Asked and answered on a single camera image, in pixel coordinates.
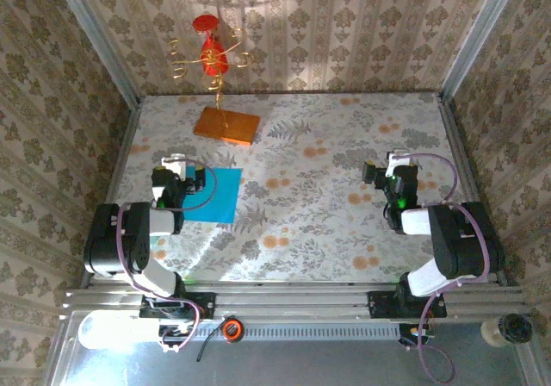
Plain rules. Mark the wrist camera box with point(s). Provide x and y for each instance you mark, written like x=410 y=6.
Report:
x=174 y=164
x=396 y=158

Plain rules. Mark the aluminium side rail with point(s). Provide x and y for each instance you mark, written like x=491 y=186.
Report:
x=459 y=145
x=122 y=155

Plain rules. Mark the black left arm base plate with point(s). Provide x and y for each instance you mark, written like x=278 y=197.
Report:
x=206 y=306

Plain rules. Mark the white cylinder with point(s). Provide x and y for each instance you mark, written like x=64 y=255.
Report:
x=112 y=330

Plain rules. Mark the white spool with black cap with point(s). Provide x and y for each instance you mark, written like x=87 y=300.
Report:
x=508 y=330

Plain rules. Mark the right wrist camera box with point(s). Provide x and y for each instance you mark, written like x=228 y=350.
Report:
x=396 y=158

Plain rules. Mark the red glass vase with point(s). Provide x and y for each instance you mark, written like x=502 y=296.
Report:
x=214 y=58

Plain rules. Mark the aluminium corner post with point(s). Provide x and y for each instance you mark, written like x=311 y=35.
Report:
x=97 y=37
x=478 y=37

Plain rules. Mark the floral table cloth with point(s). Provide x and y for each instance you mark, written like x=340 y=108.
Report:
x=344 y=123

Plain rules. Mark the grey metal shelf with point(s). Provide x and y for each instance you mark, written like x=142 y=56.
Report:
x=301 y=364

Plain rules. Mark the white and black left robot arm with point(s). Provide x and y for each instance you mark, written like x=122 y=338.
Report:
x=112 y=239

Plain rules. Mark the blue paper sheet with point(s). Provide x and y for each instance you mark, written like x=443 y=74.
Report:
x=224 y=196

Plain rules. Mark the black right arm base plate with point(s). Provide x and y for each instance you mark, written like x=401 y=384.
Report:
x=381 y=306

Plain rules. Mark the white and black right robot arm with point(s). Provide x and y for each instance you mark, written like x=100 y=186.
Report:
x=460 y=239

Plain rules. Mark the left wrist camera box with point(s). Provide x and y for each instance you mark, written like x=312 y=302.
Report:
x=174 y=164

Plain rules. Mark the small connector board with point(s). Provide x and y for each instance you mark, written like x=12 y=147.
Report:
x=413 y=332
x=174 y=330

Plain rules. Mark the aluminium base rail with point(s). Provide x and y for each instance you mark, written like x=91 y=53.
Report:
x=301 y=302

